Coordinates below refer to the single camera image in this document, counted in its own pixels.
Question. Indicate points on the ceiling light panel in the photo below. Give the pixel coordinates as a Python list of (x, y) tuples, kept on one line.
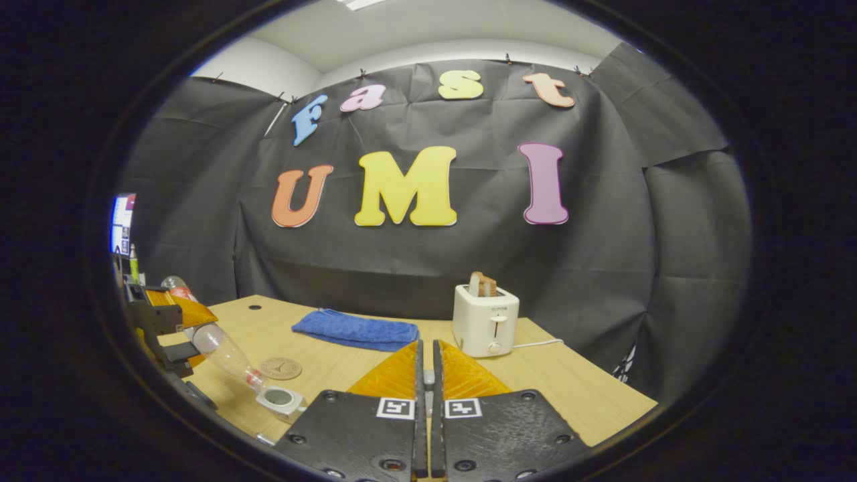
[(361, 3)]

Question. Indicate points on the round wooden coaster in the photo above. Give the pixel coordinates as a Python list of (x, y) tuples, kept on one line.
[(280, 368)]

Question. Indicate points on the white toaster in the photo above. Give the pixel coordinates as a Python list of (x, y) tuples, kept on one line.
[(485, 325)]

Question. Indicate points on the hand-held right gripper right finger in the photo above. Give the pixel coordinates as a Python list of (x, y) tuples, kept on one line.
[(502, 435)]

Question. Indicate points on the black white printed object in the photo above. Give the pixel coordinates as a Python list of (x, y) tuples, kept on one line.
[(626, 365)]

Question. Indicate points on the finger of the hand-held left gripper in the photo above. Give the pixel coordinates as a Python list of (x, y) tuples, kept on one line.
[(157, 314), (181, 353)]

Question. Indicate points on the black backdrop cloth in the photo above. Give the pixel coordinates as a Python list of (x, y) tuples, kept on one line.
[(602, 268)]

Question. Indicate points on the blue folded towel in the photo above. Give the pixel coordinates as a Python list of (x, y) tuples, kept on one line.
[(355, 330)]

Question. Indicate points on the toasted bread slice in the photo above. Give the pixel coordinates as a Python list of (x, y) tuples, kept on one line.
[(490, 286), (475, 284)]

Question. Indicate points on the clear plastic water bottle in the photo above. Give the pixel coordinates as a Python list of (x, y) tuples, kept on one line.
[(224, 351)]

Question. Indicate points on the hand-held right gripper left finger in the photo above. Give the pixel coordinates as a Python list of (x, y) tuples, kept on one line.
[(361, 435)]

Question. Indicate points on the green bottle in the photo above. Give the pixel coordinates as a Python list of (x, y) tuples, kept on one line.
[(134, 264)]

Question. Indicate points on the computer monitor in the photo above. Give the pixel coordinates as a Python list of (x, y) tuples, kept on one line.
[(122, 224)]

